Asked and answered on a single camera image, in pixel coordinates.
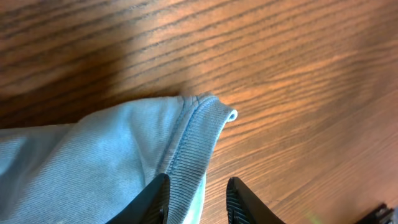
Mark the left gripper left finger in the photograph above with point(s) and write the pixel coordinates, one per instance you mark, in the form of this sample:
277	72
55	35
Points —
150	206

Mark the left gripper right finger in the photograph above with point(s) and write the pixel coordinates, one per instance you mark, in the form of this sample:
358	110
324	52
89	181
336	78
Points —
245	207

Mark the light blue printed t-shirt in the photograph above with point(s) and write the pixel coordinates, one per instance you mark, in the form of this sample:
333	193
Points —
88	171

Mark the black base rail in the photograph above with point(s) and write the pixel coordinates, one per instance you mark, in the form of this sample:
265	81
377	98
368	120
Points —
380	215

